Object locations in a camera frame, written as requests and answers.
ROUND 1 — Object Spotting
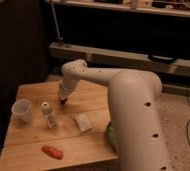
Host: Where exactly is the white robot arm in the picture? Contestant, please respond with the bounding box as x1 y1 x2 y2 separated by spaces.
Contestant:
58 59 173 171

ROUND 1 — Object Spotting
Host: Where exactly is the green object behind arm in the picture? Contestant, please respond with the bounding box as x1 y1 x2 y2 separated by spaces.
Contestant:
106 123 117 151

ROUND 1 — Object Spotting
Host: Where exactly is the small spice bottle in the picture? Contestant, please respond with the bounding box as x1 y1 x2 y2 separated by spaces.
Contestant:
42 102 58 129

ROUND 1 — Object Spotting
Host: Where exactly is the clear plastic cup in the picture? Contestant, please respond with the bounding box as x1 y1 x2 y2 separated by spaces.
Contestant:
11 99 32 122

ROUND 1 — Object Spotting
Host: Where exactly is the orange sausage toy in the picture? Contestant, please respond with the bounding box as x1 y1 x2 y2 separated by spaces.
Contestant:
41 145 63 160

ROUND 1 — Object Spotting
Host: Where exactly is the long grey shelf unit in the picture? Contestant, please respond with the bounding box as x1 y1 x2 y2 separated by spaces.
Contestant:
49 42 190 76

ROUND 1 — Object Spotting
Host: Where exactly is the metal lamp pole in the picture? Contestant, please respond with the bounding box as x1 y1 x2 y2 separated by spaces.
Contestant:
50 0 63 46

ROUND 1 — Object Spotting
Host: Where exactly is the black handle on shelf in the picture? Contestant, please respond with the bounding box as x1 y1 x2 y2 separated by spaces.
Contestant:
148 55 177 64

